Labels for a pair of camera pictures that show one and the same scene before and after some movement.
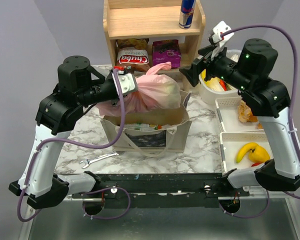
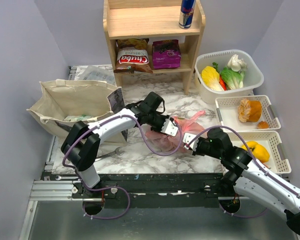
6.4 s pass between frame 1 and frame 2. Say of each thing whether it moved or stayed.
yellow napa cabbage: stayed
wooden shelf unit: stayed
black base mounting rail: stayed
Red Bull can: stayed
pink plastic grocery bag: moved
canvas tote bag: moved
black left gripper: moved
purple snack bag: stayed
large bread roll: stayed
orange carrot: stayed
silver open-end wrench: stayed
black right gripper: moved
